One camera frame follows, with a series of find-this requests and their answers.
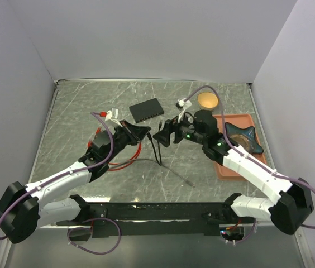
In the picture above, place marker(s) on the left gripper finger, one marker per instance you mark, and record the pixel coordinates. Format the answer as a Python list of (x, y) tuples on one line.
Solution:
[(138, 136), (136, 129)]

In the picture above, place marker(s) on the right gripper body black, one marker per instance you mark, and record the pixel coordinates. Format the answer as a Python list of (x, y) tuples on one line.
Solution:
[(183, 130)]

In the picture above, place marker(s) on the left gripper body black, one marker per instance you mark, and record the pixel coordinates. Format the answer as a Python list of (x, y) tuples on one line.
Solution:
[(123, 137)]

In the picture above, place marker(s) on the black network switch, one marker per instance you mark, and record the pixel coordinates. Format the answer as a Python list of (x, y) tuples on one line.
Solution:
[(146, 110)]

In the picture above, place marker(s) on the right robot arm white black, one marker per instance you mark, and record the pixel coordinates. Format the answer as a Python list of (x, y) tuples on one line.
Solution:
[(288, 202)]

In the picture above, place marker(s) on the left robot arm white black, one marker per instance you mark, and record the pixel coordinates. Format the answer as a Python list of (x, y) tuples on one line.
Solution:
[(26, 208)]

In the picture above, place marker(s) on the yellow ceramic bowl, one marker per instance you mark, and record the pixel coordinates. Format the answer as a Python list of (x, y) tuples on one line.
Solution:
[(207, 101)]

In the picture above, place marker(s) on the blue star-shaped dish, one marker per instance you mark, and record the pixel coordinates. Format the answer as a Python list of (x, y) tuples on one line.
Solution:
[(246, 137)]

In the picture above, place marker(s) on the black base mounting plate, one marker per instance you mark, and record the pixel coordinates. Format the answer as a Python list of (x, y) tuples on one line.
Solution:
[(156, 218)]

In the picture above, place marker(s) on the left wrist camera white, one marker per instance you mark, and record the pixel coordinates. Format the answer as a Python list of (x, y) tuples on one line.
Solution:
[(110, 117)]

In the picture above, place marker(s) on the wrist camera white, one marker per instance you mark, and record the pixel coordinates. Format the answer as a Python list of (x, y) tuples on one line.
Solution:
[(110, 117), (183, 105)]

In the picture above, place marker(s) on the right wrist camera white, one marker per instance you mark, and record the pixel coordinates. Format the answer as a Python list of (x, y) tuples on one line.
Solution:
[(183, 105)]

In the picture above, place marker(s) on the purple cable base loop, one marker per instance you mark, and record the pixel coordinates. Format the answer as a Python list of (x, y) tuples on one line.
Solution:
[(78, 236)]

